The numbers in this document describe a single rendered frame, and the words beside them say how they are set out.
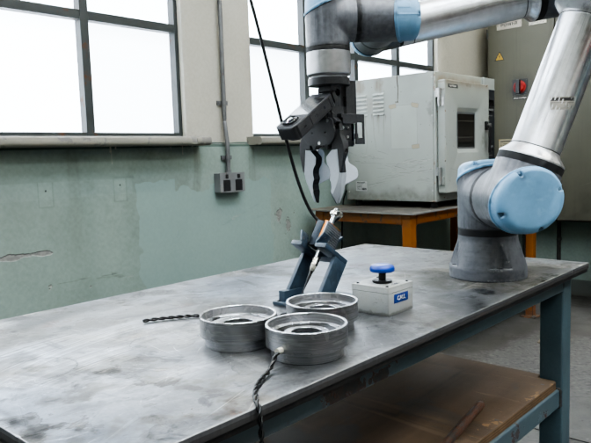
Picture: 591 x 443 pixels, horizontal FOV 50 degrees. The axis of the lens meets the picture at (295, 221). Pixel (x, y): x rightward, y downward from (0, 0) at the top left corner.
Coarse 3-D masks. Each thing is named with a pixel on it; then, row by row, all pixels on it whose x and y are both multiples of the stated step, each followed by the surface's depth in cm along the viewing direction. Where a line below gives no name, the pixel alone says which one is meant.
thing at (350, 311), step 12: (288, 300) 94; (300, 300) 97; (312, 300) 98; (324, 300) 98; (336, 300) 97; (348, 300) 95; (288, 312) 91; (300, 312) 89; (324, 312) 88; (336, 312) 88; (348, 312) 89; (348, 324) 90
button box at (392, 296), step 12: (360, 288) 101; (372, 288) 100; (384, 288) 98; (396, 288) 99; (408, 288) 102; (360, 300) 101; (372, 300) 100; (384, 300) 98; (396, 300) 99; (408, 300) 102; (372, 312) 100; (384, 312) 98; (396, 312) 99
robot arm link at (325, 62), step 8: (312, 56) 106; (320, 56) 105; (328, 56) 105; (336, 56) 105; (344, 56) 106; (312, 64) 106; (320, 64) 105; (328, 64) 105; (336, 64) 105; (344, 64) 106; (312, 72) 106; (320, 72) 105; (328, 72) 105; (336, 72) 105; (344, 72) 106
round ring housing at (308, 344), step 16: (272, 320) 83; (288, 320) 85; (304, 320) 86; (320, 320) 85; (336, 320) 83; (272, 336) 78; (288, 336) 76; (304, 336) 75; (320, 336) 76; (336, 336) 77; (272, 352) 80; (288, 352) 76; (304, 352) 76; (320, 352) 76; (336, 352) 78
